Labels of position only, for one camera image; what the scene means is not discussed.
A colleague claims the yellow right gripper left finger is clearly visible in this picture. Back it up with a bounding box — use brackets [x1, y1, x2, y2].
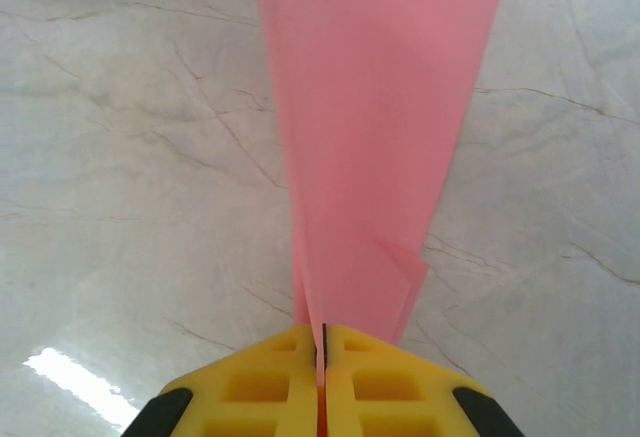
[119, 324, 321, 437]

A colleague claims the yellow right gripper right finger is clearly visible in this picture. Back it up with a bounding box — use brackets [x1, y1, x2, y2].
[322, 324, 527, 437]

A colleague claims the pink cloth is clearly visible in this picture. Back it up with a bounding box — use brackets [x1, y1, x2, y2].
[251, 0, 505, 388]

